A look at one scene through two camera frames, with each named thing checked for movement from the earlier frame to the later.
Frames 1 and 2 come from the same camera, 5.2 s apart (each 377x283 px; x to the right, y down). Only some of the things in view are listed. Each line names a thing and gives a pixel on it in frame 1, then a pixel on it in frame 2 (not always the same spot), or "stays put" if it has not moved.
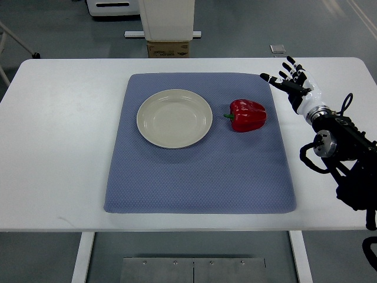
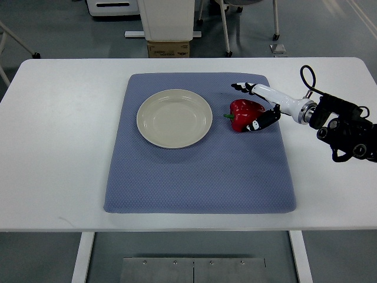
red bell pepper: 245,115 stays put
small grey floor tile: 277,49 stays put
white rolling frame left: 4,31 stays put
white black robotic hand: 303,92 to 303,111
